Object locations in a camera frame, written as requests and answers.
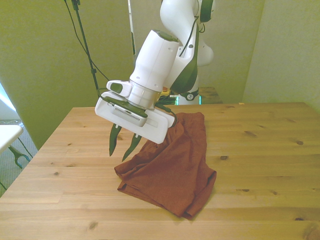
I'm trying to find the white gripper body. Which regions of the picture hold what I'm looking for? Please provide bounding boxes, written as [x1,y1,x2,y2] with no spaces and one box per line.
[94,96,176,145]

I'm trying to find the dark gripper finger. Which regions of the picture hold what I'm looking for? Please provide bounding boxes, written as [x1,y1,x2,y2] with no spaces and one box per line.
[108,124,123,158]
[121,133,144,163]

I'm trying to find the rust red shorts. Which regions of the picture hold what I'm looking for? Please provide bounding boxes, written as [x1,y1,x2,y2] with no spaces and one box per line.
[114,111,217,221]

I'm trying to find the small wooden side table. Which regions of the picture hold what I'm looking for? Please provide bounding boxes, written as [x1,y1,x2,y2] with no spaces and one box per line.
[198,86,223,105]

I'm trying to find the teal folding table leg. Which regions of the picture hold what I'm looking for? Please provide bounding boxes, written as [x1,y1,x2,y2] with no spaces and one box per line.
[7,145,31,170]

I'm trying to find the white folding table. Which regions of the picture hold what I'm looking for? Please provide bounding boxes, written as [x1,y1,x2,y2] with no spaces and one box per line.
[0,124,25,154]

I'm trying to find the white vertical panel edge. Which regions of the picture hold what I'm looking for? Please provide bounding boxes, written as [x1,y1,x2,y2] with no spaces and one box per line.
[127,0,138,63]

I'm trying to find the white slanted board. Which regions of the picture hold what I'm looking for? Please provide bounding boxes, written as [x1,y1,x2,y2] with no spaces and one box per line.
[0,82,19,121]

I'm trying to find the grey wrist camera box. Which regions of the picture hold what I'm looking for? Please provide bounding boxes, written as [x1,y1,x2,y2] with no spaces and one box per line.
[107,97,149,128]

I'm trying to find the coiled dark cable bundle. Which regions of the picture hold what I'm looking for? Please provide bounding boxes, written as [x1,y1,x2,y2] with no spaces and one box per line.
[156,96,180,106]

